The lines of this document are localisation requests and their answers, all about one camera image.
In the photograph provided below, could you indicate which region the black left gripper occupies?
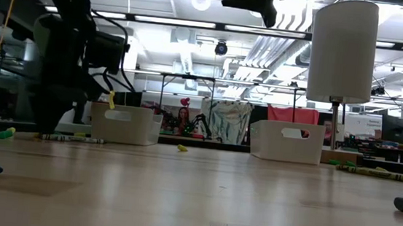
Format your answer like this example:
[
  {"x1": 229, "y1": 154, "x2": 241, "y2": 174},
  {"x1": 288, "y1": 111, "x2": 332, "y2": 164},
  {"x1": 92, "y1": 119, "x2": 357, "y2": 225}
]
[{"x1": 26, "y1": 72, "x2": 106, "y2": 139}]

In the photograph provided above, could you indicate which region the black overhead light beam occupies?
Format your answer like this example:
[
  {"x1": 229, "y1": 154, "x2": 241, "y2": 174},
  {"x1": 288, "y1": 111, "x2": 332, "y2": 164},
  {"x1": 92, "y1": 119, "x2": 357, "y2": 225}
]
[{"x1": 43, "y1": 5, "x2": 403, "y2": 51}]

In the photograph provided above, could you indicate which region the yellow tape tag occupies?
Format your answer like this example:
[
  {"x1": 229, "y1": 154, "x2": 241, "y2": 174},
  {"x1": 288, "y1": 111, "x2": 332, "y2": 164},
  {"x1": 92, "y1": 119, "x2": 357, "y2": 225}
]
[{"x1": 108, "y1": 90, "x2": 117, "y2": 111}]

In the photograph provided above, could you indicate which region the cylinder shade wooden table lamp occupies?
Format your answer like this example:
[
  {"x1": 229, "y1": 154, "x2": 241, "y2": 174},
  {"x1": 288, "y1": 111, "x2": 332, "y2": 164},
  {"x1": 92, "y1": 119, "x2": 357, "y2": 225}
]
[{"x1": 300, "y1": 0, "x2": 382, "y2": 168}]

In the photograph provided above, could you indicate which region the red hanging cloth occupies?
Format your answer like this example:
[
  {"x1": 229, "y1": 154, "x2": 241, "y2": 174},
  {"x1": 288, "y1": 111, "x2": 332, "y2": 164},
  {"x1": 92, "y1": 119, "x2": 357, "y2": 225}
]
[{"x1": 266, "y1": 104, "x2": 321, "y2": 126}]

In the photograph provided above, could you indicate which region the pale painted hanging cloth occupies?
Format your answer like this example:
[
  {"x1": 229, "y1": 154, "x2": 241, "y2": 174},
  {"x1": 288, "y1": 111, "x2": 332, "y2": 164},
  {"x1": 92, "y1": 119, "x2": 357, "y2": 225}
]
[{"x1": 197, "y1": 97, "x2": 255, "y2": 147}]

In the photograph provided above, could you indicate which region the person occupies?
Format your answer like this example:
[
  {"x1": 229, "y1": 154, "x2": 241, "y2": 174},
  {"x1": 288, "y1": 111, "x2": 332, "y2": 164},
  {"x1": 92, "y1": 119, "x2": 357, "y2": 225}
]
[
  {"x1": 174, "y1": 105, "x2": 192, "y2": 138},
  {"x1": 321, "y1": 119, "x2": 334, "y2": 146}
]

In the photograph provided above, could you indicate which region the black computer monitor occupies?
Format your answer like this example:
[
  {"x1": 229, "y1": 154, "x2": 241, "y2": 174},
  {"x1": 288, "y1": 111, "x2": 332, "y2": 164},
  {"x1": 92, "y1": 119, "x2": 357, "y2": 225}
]
[{"x1": 380, "y1": 114, "x2": 403, "y2": 145}]

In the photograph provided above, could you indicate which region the yellow crayon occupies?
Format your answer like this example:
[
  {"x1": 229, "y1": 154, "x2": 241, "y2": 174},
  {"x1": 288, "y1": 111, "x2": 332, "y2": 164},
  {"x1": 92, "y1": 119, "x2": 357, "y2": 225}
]
[{"x1": 334, "y1": 163, "x2": 403, "y2": 183}]

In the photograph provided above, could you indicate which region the black ceiling camera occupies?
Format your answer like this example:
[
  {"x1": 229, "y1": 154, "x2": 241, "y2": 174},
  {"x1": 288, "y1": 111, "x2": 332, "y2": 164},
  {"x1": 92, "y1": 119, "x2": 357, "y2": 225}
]
[{"x1": 213, "y1": 39, "x2": 230, "y2": 58}]

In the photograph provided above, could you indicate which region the white ring ceiling light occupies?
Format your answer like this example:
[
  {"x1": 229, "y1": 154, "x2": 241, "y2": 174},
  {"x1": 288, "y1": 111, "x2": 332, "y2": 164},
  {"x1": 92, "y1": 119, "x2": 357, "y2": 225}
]
[{"x1": 190, "y1": 0, "x2": 213, "y2": 13}]

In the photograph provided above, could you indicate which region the white plastic handled bin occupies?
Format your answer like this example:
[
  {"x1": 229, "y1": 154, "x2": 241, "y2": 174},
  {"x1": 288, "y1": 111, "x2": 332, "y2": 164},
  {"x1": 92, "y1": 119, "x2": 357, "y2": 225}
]
[
  {"x1": 88, "y1": 102, "x2": 165, "y2": 148},
  {"x1": 247, "y1": 118, "x2": 327, "y2": 166}
]

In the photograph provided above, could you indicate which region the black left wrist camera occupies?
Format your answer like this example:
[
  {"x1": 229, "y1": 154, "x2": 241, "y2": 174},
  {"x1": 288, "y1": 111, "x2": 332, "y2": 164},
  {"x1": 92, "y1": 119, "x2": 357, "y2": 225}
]
[{"x1": 84, "y1": 31, "x2": 127, "y2": 76}]

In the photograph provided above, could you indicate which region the black aluminium table frame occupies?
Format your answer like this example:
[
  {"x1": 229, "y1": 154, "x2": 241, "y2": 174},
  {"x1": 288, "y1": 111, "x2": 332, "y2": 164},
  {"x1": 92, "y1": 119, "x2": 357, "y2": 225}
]
[{"x1": 0, "y1": 119, "x2": 367, "y2": 165}]

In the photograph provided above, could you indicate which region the white wall sign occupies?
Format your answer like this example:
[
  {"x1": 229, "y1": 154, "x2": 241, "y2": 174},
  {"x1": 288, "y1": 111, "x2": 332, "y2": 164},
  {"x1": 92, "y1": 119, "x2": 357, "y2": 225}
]
[{"x1": 344, "y1": 112, "x2": 384, "y2": 140}]

